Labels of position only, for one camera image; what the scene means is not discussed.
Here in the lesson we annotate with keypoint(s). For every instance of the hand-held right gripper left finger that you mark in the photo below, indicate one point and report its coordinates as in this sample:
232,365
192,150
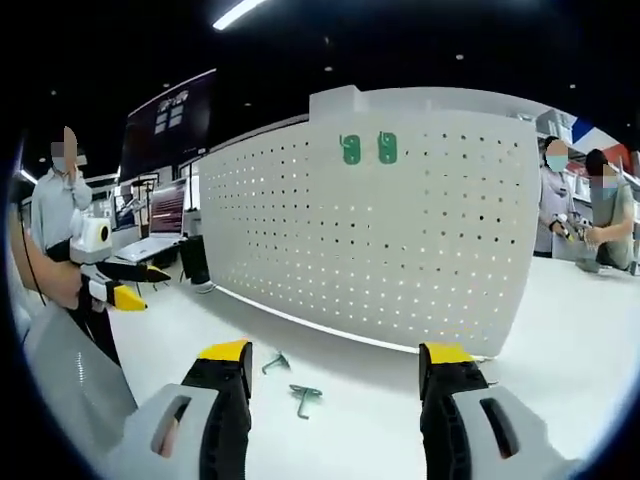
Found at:
205,430

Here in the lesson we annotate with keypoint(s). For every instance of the white perforated mounting plate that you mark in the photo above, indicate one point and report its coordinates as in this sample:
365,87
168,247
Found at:
370,250

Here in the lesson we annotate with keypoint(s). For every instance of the person's white shirt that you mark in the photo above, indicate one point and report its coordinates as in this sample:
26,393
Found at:
27,320

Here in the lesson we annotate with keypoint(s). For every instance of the ceiling light bar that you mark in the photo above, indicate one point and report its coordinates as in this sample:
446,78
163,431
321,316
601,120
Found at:
237,11

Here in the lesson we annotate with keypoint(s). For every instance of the open laptop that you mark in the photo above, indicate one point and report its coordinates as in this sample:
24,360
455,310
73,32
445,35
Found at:
167,210

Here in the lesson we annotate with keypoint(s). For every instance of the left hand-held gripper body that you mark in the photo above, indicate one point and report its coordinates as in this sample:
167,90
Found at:
92,240

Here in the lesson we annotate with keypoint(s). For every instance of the person's left hand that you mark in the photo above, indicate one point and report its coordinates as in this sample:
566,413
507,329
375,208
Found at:
67,285

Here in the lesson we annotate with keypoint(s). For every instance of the translucent grey box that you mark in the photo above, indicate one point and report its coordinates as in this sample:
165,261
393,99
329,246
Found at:
567,247

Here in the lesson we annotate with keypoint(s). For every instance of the green hook assembly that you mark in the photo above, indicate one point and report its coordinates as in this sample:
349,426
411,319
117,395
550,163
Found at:
387,149
352,150
277,361
305,392

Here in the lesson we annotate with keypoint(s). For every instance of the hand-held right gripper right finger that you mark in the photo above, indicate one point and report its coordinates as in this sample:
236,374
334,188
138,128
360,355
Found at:
455,430

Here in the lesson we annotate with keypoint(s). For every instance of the large dark wall screen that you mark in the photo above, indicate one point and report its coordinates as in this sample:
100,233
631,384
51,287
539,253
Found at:
170,130

